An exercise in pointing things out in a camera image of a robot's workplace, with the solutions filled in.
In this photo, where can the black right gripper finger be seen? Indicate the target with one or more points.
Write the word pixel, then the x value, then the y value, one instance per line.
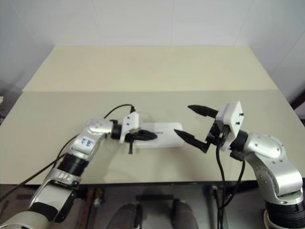
pixel 190 139
pixel 203 111

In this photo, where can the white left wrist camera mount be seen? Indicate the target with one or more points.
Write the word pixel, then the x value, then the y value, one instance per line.
pixel 131 121

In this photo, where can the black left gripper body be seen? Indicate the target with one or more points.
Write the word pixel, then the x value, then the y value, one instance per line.
pixel 131 138

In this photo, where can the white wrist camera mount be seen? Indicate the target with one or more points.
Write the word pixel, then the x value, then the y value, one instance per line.
pixel 232 114
pixel 131 121

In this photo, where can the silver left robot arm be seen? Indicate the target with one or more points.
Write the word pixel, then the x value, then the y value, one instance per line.
pixel 85 143

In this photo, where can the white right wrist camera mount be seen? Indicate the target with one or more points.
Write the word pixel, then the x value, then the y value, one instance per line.
pixel 232 114

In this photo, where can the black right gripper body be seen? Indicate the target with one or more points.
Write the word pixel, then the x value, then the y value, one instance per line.
pixel 214 134

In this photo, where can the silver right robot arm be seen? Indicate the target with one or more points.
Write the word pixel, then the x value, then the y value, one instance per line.
pixel 269 152

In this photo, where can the dark rounded shape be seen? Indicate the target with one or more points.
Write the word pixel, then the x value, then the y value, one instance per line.
pixel 127 217
pixel 184 214

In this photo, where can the white rectangular box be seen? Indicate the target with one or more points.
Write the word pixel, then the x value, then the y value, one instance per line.
pixel 166 136

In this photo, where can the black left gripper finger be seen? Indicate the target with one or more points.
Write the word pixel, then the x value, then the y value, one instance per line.
pixel 143 138
pixel 147 134

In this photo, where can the black metal stand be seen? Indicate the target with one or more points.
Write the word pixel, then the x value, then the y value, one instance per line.
pixel 297 105

